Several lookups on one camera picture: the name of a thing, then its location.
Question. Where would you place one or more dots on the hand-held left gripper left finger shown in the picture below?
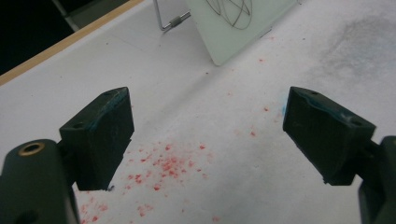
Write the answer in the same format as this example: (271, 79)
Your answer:
(96, 140)

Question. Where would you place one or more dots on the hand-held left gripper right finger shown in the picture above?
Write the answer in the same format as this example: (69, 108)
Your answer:
(323, 137)

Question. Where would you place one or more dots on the white glass whiteboard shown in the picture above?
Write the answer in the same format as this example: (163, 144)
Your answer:
(224, 40)

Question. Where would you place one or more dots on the metal rod tool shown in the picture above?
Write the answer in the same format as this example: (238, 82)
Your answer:
(176, 21)

